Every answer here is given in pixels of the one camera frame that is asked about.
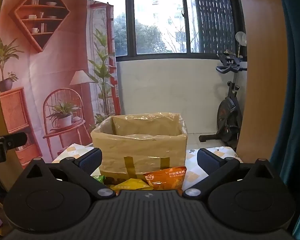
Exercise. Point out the orange snack packet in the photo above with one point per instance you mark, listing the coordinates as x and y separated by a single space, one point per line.
165 180

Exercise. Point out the white round lamp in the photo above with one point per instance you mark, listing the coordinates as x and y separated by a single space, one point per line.
240 38

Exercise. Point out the checkered floral tablecloth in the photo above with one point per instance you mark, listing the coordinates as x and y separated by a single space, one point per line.
72 152

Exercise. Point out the dark framed window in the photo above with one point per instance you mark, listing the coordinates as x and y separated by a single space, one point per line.
152 17

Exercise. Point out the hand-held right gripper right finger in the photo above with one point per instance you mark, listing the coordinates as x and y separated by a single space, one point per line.
207 160

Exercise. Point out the wooden board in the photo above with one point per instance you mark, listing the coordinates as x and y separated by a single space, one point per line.
260 80

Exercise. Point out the printed room backdrop cloth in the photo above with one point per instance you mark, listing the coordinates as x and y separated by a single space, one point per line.
65 55

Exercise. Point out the green snack packet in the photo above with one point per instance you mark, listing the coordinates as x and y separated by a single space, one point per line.
100 179

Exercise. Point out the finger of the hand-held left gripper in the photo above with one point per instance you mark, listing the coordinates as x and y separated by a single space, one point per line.
13 141

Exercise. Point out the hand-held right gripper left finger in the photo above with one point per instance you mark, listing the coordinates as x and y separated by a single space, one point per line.
92 158

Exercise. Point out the plastic lined cardboard box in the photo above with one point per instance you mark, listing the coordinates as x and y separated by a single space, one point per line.
140 152

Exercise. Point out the black exercise bike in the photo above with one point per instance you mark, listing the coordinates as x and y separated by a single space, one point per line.
227 115

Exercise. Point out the teal curtain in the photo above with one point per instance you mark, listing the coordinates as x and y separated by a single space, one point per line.
295 80

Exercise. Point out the yellow snack packet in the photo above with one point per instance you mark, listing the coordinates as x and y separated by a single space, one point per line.
132 183

